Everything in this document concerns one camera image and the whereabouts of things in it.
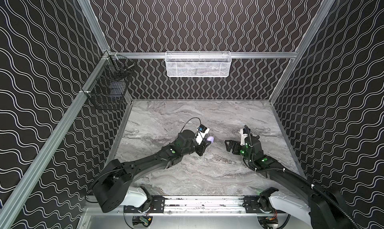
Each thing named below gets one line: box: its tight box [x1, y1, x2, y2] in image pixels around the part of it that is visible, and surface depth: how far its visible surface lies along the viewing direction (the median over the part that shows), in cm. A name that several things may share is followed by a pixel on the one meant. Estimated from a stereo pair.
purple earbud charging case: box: [206, 136, 215, 144], surface depth 80 cm
